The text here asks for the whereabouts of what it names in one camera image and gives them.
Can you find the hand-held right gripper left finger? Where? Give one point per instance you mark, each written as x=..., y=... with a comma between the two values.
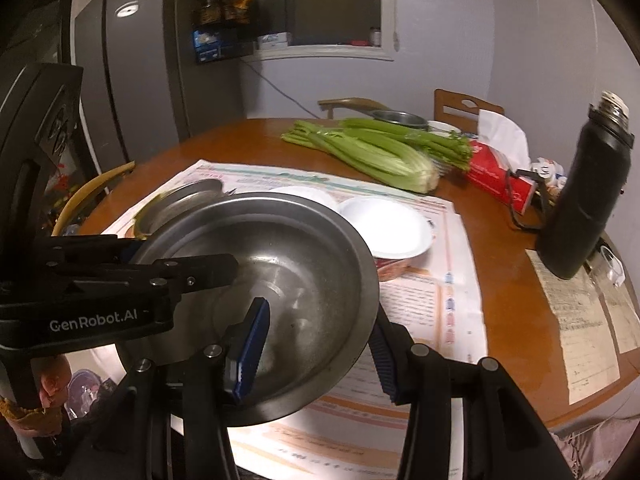
x=250, y=350

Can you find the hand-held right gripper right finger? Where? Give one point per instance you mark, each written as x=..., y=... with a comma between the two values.
x=382, y=355

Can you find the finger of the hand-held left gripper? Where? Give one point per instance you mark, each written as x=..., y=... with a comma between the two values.
x=90, y=251
x=200, y=272

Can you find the yellow ridged plate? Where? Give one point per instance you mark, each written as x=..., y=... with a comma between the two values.
x=141, y=220

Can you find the small steel plate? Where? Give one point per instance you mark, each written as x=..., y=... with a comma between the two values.
x=185, y=200

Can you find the large steel bowl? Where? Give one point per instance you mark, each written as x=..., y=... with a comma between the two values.
x=300, y=260

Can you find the person's left hand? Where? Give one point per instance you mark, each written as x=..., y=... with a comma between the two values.
x=52, y=385

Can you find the yellow chair back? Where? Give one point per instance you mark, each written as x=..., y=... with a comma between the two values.
x=87, y=187

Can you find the printed newspaper sheet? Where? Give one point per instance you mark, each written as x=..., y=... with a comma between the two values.
x=430, y=310

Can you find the red paper bowl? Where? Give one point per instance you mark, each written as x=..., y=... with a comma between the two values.
x=385, y=230
x=310, y=196

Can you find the clear plastic container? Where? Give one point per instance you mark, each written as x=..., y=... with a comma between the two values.
x=85, y=387

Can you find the grey refrigerator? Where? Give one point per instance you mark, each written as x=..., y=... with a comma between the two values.
x=145, y=85

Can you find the celery bunch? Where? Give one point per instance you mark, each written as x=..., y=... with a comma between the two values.
x=380, y=160

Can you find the blue box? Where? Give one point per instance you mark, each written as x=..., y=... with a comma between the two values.
x=206, y=45

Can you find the red tissue box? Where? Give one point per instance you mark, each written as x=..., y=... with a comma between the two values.
x=495, y=172

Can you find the wooden chair curved back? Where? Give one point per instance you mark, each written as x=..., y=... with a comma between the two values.
x=350, y=104

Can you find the white bowl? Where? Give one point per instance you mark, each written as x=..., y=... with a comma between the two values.
x=442, y=126

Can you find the steel dish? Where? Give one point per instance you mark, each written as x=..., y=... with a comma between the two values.
x=400, y=117

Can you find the rack with jars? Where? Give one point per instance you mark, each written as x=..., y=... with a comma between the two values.
x=220, y=10

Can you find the white flat box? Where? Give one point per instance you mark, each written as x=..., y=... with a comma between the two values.
x=274, y=40

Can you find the small white figure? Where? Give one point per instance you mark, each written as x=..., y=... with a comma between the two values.
x=547, y=170

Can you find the black thermos flask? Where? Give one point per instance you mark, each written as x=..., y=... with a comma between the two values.
x=582, y=200

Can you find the small bottle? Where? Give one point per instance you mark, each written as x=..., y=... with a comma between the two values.
x=375, y=36

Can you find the window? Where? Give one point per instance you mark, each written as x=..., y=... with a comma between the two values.
x=330, y=0

